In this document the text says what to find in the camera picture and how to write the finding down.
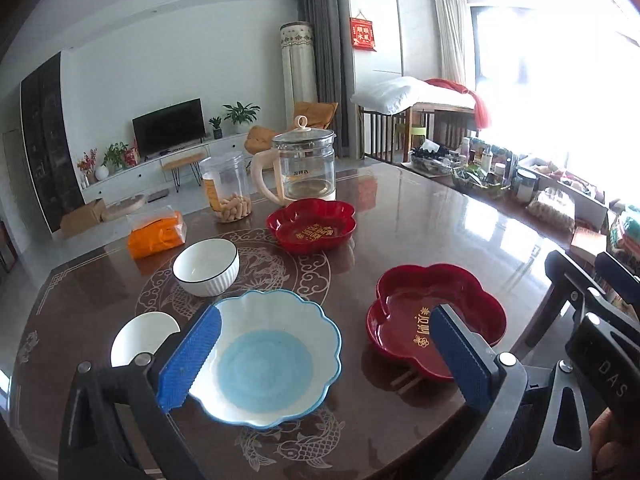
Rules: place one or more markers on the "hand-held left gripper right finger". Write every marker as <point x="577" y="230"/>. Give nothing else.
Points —
<point x="457" y="357"/>

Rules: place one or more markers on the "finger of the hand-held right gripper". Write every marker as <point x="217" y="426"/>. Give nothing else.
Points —
<point x="620" y="270"/>
<point x="575" y="277"/>

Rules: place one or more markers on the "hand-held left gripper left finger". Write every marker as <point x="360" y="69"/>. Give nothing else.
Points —
<point x="191" y="360"/>

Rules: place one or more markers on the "small white plate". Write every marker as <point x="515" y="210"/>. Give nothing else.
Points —
<point x="140" y="337"/>

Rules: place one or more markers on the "red flower-shaped plate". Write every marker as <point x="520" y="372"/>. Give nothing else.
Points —
<point x="311" y="227"/>
<point x="400" y="330"/>

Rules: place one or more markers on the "blue and white scalloped plate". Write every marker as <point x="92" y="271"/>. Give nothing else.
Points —
<point x="272" y="360"/>

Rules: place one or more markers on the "white ribbed bowl dark rim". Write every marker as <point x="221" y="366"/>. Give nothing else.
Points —
<point x="206" y="267"/>

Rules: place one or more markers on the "person's right hand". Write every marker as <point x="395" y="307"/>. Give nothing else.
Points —
<point x="607" y="440"/>

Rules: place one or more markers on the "brown book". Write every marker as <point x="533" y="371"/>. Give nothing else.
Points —
<point x="587" y="245"/>

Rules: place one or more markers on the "white storage box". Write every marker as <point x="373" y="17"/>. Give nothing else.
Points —
<point x="585" y="200"/>

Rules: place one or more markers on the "jar with white lid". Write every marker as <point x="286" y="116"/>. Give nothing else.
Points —
<point x="526" y="186"/>

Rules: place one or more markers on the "orange tissue pack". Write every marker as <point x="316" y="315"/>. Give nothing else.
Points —
<point x="155" y="237"/>

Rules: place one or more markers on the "round beige floor cushion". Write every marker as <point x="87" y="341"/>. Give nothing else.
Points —
<point x="124" y="207"/>

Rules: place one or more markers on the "dark flat floor scale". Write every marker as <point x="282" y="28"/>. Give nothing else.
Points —
<point x="158" y="195"/>

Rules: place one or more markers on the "clear plastic snack jar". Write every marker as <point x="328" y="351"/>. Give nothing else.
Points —
<point x="226" y="187"/>

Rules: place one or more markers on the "cardboard box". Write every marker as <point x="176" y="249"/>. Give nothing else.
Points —
<point x="82" y="217"/>

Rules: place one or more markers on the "black tray with clutter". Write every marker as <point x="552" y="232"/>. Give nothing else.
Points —
<point x="430" y="160"/>

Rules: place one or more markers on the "white television cabinet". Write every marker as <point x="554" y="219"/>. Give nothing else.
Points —
<point x="125" y="182"/>

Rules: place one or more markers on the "red cloth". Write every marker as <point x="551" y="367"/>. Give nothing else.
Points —
<point x="482" y="107"/>

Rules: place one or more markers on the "wooden bench with hairpin legs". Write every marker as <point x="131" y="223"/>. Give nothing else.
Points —
<point x="182" y="162"/>

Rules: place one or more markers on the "round white vase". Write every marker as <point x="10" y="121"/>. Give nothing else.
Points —
<point x="102" y="173"/>

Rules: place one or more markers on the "red gift box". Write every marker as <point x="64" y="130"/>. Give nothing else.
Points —
<point x="131" y="155"/>

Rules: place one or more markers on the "bushy green potted plant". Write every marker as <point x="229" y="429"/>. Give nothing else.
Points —
<point x="116" y="155"/>

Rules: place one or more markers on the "red flowers in vase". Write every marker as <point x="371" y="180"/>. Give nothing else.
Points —
<point x="87" y="165"/>

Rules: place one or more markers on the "flat screen television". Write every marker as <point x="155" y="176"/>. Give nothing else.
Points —
<point x="169" y="127"/>

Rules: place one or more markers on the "small potted plant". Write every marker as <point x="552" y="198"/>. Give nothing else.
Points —
<point x="216" y="127"/>

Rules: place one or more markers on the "large leafy potted plant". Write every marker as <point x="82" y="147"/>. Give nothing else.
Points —
<point x="242" y="112"/>

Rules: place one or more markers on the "white pillow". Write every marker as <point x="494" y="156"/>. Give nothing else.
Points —
<point x="400" y="92"/>

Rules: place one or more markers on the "white sheer curtain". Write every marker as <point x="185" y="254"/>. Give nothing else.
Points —
<point x="450" y="35"/>

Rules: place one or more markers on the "standing air conditioner with cover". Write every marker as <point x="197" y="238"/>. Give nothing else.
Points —
<point x="297" y="75"/>

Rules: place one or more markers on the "grey curtain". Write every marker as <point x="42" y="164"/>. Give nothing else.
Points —
<point x="325" y="60"/>

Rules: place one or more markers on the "wooden bed frame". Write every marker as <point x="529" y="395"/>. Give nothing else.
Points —
<point x="385" y="132"/>

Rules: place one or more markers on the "dark wall cabinet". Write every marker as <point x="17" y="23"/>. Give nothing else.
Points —
<point x="50" y="145"/>

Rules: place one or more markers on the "red wall hanging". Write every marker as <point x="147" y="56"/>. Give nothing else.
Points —
<point x="362" y="32"/>

